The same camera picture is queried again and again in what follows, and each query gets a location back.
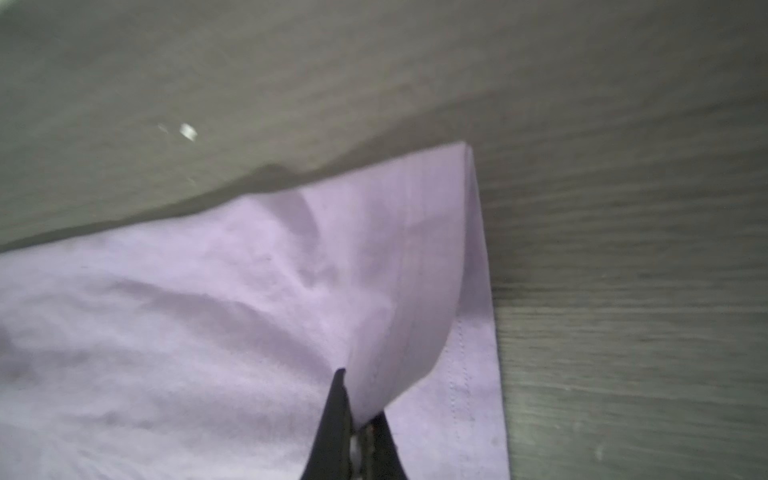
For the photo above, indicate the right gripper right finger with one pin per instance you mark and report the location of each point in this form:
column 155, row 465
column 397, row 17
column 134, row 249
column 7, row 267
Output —
column 379, row 454

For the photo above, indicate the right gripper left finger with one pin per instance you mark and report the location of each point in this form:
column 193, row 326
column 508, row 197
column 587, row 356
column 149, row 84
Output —
column 329, row 457

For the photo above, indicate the purple t shirt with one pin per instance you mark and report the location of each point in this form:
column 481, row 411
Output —
column 203, row 347

